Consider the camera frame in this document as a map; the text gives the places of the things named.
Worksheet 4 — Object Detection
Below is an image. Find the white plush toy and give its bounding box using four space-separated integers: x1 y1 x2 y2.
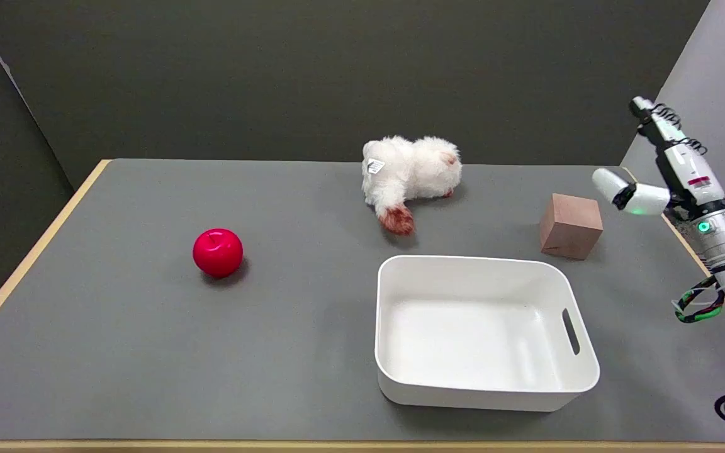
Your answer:
362 135 463 237

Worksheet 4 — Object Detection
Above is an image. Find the green black wire bundle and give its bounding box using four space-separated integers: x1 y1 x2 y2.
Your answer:
673 276 725 324

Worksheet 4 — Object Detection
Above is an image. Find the wooden cube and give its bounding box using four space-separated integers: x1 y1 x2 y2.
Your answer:
539 193 604 261

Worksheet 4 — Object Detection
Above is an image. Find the white plastic bin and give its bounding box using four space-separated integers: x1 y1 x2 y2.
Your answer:
374 254 601 413

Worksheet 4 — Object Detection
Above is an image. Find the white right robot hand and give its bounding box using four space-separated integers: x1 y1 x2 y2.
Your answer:
592 96 725 235

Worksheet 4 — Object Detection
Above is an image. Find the red apple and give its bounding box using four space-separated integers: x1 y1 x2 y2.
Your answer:
192 228 244 279

